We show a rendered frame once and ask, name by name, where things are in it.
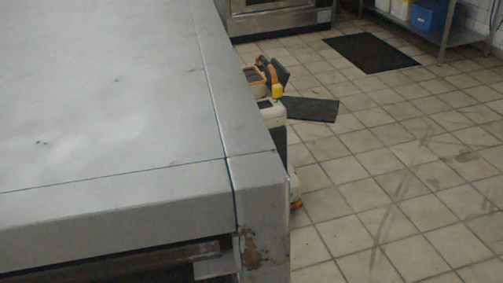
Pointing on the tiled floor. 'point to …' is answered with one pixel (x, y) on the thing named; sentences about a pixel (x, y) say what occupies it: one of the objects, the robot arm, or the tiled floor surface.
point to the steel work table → (449, 39)
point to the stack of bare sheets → (310, 108)
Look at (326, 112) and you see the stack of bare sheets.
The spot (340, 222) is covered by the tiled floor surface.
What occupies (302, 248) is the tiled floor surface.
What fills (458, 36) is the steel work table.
